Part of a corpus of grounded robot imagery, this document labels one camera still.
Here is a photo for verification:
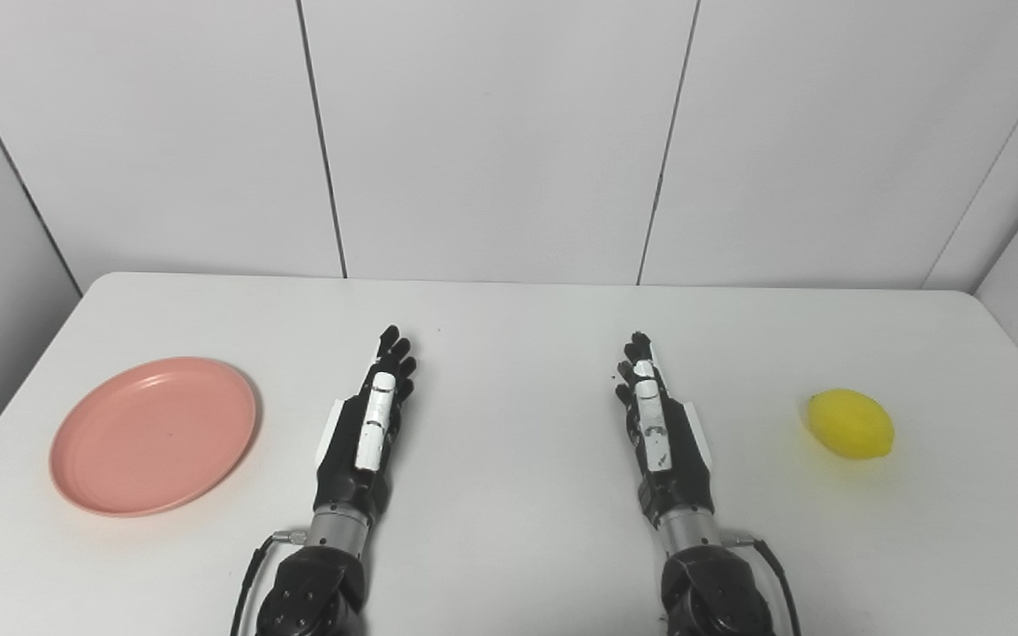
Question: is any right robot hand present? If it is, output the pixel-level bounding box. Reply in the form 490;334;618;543
611;331;719;531

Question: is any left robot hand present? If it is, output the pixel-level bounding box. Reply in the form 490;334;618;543
314;325;417;522

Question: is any yellow lemon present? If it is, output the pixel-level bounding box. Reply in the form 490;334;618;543
806;388;896;461

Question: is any pink plate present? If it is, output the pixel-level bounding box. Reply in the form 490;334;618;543
49;356;260;519

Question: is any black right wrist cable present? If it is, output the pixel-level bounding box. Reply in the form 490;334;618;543
721;533;803;636

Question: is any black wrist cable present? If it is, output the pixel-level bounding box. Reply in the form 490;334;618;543
228;529;308;636
721;533;803;636

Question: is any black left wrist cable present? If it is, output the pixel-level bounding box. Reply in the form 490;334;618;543
228;529;308;636

